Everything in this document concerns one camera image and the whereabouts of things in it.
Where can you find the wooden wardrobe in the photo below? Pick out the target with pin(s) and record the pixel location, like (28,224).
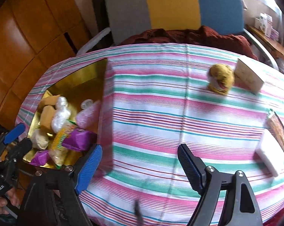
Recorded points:
(34,35)

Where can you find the yellow tiger plush toy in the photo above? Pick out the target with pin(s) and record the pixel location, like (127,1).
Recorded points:
(221,78)

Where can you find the striped bed sheet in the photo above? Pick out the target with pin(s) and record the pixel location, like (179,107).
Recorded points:
(156,98)

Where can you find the brown snack bar packet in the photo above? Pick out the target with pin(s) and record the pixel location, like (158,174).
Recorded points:
(276,127)

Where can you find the pink hair roller pack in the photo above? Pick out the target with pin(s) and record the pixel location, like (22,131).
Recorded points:
(89,114)

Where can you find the yellow sponge block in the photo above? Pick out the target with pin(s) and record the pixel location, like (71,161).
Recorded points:
(46,119)
(50,100)

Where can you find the white cardboard box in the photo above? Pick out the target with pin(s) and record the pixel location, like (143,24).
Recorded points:
(250,72)

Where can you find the large white plastic bag ball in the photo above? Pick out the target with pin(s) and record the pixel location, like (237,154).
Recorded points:
(59,118)

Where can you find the white foam sponge block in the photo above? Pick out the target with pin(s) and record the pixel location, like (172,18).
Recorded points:
(269,150)

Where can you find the person left hand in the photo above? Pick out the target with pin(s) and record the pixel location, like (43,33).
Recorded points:
(14,199)

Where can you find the Weidan biscuit packet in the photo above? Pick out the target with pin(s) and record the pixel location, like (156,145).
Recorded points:
(57,151)

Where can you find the purple snack packet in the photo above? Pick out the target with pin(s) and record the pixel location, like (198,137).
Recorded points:
(40,158)
(80,140)

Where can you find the dark red blanket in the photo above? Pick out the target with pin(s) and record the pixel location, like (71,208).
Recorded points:
(204,36)

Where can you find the grey yellow blue headboard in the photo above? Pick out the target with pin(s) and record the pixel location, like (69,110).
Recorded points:
(132,17)

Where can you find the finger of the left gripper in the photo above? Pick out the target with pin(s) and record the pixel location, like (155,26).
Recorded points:
(14,133)
(19,151)

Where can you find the cream fluffy cloth pouch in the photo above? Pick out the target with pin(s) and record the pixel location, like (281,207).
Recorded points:
(39,139)

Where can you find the white boxes on desk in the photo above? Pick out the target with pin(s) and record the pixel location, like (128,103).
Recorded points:
(264,24)

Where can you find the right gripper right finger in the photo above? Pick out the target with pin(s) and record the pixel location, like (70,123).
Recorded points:
(240,206)

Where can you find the wooden desk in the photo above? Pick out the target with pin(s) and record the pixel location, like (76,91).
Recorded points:
(275,47)

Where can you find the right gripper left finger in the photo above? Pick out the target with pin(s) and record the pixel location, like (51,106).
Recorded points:
(52,198)

